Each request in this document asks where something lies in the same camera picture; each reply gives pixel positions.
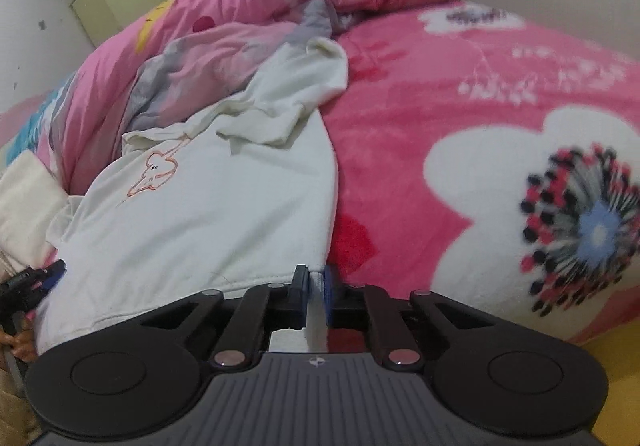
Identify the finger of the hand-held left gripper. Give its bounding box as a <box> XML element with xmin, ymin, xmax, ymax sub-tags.
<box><xmin>25</xmin><ymin>259</ymin><xmax>67</xmax><ymax>297</ymax></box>

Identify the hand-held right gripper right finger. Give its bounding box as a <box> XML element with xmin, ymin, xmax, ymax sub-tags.
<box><xmin>324</xmin><ymin>265</ymin><xmax>493</xmax><ymax>370</ymax></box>

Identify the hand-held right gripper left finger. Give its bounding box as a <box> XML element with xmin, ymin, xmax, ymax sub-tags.
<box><xmin>141</xmin><ymin>265</ymin><xmax>312</xmax><ymax>370</ymax></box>

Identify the cream knit cloth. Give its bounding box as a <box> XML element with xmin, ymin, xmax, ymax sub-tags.
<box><xmin>0</xmin><ymin>151</ymin><xmax>71</xmax><ymax>272</ymax></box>

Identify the white sweatshirt orange bear outline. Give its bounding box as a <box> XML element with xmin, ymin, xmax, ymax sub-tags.
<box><xmin>37</xmin><ymin>36</ymin><xmax>348</xmax><ymax>357</ymax></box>

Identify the person's left hand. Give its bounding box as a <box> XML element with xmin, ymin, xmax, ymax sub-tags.
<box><xmin>0</xmin><ymin>326</ymin><xmax>38</xmax><ymax>361</ymax></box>

